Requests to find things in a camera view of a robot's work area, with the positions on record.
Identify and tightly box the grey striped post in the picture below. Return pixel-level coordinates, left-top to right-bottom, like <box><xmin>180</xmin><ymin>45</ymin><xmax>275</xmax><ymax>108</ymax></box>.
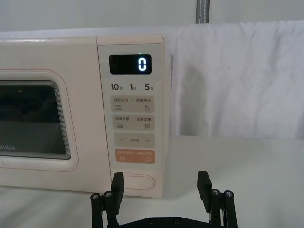
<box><xmin>196</xmin><ymin>0</ymin><xmax>211</xmax><ymax>24</ymax></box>

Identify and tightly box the oven control panel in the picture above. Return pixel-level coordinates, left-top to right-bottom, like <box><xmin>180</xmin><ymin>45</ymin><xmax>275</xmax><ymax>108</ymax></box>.
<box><xmin>97</xmin><ymin>36</ymin><xmax>165</xmax><ymax>198</ymax></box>

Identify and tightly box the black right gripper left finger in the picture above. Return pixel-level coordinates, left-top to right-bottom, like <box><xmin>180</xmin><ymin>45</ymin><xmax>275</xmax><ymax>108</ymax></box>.
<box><xmin>90</xmin><ymin>172</ymin><xmax>125</xmax><ymax>228</ymax></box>

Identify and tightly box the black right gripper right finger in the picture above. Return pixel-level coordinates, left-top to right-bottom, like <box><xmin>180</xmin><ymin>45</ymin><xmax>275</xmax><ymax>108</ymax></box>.
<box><xmin>197</xmin><ymin>170</ymin><xmax>236</xmax><ymax>228</ymax></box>

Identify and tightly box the crumpled white draped sheet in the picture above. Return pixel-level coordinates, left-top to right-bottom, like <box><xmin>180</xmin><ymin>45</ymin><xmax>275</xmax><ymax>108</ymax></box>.
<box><xmin>0</xmin><ymin>20</ymin><xmax>304</xmax><ymax>140</ymax></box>

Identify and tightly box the white curtain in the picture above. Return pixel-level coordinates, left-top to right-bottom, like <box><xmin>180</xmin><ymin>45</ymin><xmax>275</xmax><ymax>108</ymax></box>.
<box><xmin>0</xmin><ymin>0</ymin><xmax>304</xmax><ymax>33</ymax></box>

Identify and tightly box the cream microwave oven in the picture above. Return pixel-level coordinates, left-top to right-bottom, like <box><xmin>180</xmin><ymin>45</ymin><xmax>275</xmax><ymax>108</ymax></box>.
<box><xmin>0</xmin><ymin>35</ymin><xmax>166</xmax><ymax>198</ymax></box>

